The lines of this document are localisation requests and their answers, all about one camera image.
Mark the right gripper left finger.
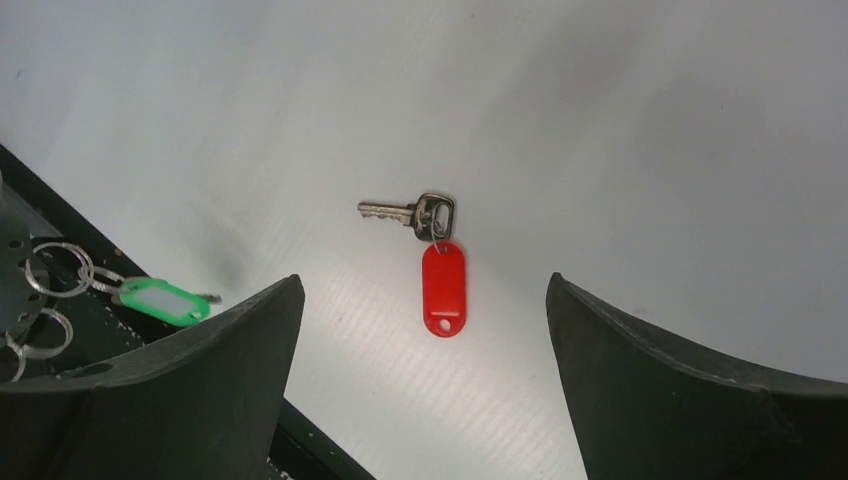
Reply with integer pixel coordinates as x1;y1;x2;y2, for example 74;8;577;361
1;275;305;479

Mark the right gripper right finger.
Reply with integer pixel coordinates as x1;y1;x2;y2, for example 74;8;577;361
546;274;847;479

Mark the metal disc keyring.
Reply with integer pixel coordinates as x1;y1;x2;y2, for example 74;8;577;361
1;211;142;384

